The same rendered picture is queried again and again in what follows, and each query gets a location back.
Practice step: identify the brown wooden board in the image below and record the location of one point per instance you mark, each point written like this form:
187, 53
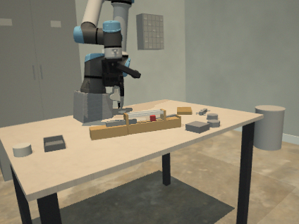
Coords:
184, 111

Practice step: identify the grey cylinder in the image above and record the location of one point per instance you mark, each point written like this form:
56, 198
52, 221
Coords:
22, 149

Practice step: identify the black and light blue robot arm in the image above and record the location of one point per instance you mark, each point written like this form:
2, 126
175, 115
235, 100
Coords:
112, 35

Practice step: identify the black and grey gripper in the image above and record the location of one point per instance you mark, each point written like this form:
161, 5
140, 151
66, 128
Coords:
115, 80

